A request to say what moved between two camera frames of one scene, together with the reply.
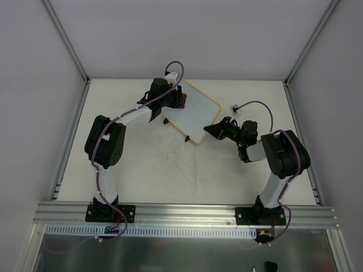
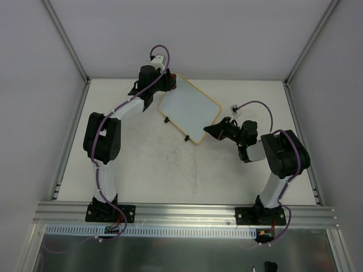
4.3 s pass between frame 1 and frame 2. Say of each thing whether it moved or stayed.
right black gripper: stayed
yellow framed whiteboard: stayed
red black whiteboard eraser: moved
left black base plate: stayed
